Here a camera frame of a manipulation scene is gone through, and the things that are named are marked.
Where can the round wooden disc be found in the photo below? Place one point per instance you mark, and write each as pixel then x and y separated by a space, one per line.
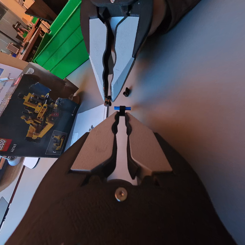
pixel 9 180

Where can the dark wooden table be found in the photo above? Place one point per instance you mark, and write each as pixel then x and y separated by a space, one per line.
pixel 47 7

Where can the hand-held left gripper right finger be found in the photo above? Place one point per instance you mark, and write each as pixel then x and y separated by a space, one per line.
pixel 147 151

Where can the person's right hand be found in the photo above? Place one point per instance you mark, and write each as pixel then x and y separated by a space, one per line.
pixel 158 17

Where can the flat white device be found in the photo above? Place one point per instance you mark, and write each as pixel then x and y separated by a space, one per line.
pixel 30 162

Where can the person's right forearm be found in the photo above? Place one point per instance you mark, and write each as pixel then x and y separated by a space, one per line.
pixel 178 15

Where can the green plastic bin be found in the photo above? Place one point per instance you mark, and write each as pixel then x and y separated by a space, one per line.
pixel 63 53
pixel 67 15

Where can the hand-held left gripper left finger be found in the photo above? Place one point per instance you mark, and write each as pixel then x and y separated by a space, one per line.
pixel 95 149

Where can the black two-hole lego piece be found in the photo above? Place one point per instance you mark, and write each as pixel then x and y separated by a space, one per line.
pixel 108 101

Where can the small black lego connector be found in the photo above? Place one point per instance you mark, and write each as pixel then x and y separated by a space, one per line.
pixel 126 91

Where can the white printed sheet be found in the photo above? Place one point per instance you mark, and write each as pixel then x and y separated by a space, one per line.
pixel 7 90

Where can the small white round object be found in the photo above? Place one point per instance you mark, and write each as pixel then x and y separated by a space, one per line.
pixel 13 161

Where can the black connector with blue pin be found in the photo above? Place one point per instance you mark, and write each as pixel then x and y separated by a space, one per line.
pixel 122 111

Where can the brown cardboard box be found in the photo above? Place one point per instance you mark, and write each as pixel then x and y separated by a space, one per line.
pixel 11 58

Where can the dark printed lego box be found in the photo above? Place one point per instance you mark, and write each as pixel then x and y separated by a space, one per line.
pixel 38 124

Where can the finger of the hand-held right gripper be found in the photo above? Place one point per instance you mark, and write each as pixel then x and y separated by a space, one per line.
pixel 125 42
pixel 96 47

